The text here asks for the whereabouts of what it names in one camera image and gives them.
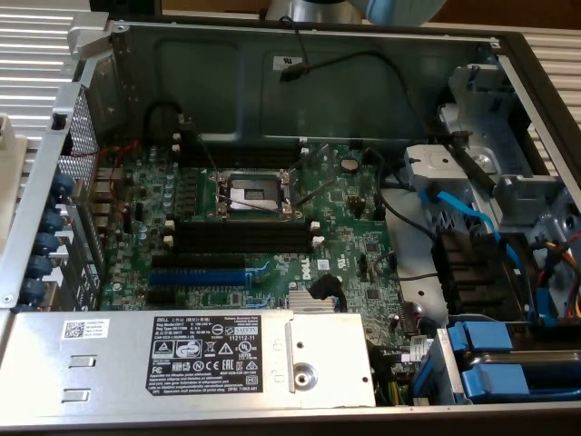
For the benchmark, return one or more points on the blue disk carrier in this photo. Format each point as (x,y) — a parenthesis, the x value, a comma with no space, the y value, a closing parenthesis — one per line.
(495,381)
(485,336)

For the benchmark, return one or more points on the CPU socket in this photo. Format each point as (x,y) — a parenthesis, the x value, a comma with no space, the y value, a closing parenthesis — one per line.
(254,195)

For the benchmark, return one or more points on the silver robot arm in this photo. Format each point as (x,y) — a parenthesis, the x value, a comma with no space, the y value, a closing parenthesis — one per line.
(399,9)

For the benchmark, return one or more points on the silver power supply unit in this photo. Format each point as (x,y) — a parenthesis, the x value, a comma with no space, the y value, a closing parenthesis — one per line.
(113,363)

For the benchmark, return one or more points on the metal rear port connector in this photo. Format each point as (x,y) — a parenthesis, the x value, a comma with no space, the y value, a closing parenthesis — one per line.
(102,223)
(108,174)
(102,211)
(102,193)

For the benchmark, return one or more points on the grey metal disk bay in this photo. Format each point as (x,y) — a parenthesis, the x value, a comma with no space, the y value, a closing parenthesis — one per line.
(481,131)

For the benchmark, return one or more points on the silver finned heatsink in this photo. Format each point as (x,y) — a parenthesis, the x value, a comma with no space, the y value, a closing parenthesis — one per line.
(302,302)

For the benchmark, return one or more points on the thin metal locking lever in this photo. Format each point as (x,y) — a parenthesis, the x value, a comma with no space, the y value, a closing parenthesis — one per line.
(249,204)
(202,145)
(318,190)

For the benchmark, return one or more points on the short black expansion slot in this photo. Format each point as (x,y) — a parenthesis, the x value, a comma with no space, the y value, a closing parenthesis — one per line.
(161,297)

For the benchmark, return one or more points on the round coin battery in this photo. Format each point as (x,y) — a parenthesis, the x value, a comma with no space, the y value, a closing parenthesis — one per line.
(350,164)

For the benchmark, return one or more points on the green Dell motherboard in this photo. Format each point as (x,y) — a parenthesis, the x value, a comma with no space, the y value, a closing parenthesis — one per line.
(345,227)

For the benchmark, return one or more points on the silver metal corner bracket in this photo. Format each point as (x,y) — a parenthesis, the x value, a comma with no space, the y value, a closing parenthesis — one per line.
(86,32)

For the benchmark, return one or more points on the blue expansion slot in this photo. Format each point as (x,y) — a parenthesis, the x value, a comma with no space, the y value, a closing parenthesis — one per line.
(199,278)

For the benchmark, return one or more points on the metal disk bay blue rail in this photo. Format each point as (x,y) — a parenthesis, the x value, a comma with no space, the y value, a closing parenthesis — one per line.
(436,372)

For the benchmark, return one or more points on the black plastic louvered shroud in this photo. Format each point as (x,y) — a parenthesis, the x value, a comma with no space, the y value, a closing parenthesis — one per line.
(472,272)

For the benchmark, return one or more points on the long black expansion slot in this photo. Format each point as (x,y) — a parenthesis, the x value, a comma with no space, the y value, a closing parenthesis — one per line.
(199,262)

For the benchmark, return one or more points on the open metal PC case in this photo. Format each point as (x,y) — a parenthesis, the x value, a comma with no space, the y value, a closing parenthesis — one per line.
(318,104)

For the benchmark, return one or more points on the blue card retention clip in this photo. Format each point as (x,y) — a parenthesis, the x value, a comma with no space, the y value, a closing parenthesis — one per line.
(46,243)
(53,221)
(32,289)
(40,266)
(61,186)

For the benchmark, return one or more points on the metal expansion slot cover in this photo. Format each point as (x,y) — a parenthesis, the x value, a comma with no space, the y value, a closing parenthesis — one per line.
(77,277)
(84,231)
(72,297)
(81,254)

